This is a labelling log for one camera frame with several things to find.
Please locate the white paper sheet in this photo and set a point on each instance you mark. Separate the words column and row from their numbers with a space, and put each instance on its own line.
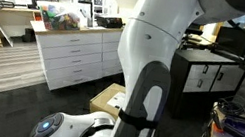
column 38, row 25

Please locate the black electronic device box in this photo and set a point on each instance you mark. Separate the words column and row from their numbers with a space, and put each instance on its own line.
column 108, row 21

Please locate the brown cardboard box with label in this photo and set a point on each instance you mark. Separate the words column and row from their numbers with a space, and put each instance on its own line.
column 103, row 99

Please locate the black monitor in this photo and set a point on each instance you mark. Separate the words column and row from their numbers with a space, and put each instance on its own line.
column 234, row 40

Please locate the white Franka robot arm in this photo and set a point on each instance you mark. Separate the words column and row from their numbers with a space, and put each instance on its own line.
column 149, row 32

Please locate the wooden workbench desk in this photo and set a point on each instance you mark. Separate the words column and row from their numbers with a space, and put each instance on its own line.
column 12, row 20

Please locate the black cabinet with white drawers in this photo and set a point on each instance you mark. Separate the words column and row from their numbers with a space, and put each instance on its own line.
column 178, row 98

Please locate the blue and black box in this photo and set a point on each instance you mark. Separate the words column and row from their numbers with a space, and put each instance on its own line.
column 240, row 128

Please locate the white drawer cabinet wooden top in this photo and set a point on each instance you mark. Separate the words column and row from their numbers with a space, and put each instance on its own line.
column 74, row 53

